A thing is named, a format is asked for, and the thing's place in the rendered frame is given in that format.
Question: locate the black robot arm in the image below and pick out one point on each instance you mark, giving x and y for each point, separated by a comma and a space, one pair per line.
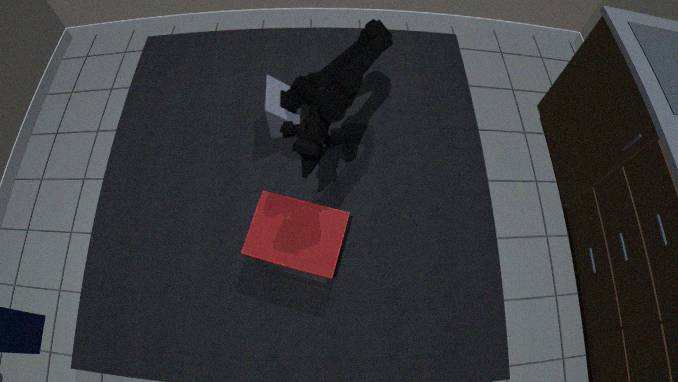
342, 78

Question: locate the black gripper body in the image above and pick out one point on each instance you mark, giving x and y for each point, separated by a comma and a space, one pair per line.
316, 133

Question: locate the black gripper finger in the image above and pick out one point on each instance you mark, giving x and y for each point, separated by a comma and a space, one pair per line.
322, 152
308, 162

